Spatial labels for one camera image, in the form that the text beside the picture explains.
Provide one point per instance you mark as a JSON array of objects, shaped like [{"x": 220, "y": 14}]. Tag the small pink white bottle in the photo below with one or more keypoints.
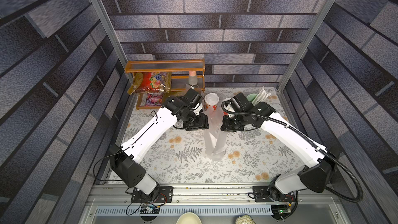
[{"x": 192, "y": 79}]

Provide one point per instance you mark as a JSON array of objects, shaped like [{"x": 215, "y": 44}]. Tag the red snack bag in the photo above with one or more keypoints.
[{"x": 151, "y": 82}]

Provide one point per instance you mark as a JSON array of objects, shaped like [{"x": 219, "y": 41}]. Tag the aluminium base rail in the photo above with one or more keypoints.
[{"x": 207, "y": 200}]

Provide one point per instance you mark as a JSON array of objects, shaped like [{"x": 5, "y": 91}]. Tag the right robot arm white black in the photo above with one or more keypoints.
[{"x": 317, "y": 169}]

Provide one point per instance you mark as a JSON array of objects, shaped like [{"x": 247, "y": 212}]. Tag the white wrapped straws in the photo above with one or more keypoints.
[{"x": 261, "y": 96}]

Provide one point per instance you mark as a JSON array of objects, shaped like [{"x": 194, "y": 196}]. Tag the patterned round object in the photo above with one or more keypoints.
[{"x": 245, "y": 219}]

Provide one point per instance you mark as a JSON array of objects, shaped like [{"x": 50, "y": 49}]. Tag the green straw holder cup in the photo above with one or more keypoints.
[{"x": 251, "y": 97}]

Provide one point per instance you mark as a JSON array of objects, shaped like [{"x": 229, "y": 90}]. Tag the red cup white lid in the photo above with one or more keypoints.
[
  {"x": 228, "y": 107},
  {"x": 211, "y": 102}
]

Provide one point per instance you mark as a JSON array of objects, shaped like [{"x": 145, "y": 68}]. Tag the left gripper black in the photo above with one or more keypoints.
[{"x": 202, "y": 124}]

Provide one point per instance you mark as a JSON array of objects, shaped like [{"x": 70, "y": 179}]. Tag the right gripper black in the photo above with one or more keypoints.
[{"x": 230, "y": 125}]

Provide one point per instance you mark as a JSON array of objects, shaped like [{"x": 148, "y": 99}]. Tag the white bowl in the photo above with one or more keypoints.
[{"x": 189, "y": 218}]

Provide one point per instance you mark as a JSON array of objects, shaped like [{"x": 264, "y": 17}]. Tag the clear plastic carrier bag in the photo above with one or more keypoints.
[{"x": 193, "y": 87}]

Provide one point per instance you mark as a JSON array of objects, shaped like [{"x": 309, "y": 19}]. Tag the colourful candy bag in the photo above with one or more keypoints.
[{"x": 154, "y": 99}]

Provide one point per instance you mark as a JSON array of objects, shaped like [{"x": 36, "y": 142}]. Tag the orange two-tier shelf rack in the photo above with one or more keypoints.
[{"x": 179, "y": 68}]

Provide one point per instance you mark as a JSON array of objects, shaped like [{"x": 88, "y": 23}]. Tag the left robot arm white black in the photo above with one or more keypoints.
[{"x": 125, "y": 159}]

